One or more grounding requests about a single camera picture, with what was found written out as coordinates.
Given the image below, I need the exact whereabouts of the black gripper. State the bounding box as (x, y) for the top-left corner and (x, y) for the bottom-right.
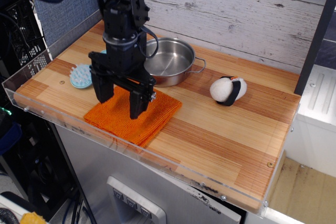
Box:
(89, 32), (155, 119)

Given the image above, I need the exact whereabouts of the orange towel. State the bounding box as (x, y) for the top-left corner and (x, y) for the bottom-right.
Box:
(84, 87), (182, 147)

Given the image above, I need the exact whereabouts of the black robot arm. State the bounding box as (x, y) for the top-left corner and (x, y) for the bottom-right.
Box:
(89, 0), (156, 119)

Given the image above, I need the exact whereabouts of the light blue hair brush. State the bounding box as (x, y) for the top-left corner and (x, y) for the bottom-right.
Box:
(69, 63), (110, 89)

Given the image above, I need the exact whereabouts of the stainless steel pot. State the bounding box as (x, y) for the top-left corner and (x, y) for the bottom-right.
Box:
(144, 37), (206, 87)

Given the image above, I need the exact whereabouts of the silver toy fridge cabinet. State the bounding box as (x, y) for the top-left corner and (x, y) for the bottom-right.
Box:
(56, 126), (246, 223)

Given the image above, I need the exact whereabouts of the blue fabric panel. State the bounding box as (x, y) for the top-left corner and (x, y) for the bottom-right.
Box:
(34, 0), (101, 46)

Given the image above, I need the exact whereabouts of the white plush sushi toy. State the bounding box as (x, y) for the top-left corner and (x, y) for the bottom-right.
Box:
(209, 76), (247, 106)

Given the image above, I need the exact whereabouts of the black plastic crate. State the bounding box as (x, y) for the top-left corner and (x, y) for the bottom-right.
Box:
(1, 0), (46, 79)

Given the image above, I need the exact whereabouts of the clear acrylic table guard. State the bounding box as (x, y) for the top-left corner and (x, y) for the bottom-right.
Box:
(3, 46), (300, 214)

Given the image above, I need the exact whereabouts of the white toy sink counter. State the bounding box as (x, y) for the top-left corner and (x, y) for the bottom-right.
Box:
(284, 65), (335, 177)

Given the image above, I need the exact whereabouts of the dark grey right post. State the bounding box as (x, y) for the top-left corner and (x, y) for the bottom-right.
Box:
(294, 0), (335, 95)

